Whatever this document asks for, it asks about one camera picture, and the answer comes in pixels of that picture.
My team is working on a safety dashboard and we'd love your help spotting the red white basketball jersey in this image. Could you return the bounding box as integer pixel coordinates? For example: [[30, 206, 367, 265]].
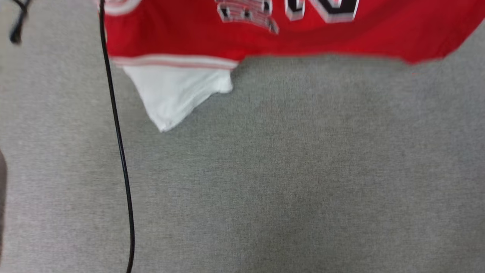
[[95, 0, 485, 133]]

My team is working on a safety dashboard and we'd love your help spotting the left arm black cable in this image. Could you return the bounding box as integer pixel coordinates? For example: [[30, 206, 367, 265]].
[[98, 0, 136, 273]]

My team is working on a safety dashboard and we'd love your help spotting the thin black cable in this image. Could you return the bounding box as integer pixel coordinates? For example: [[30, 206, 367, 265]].
[[9, 0, 31, 45]]

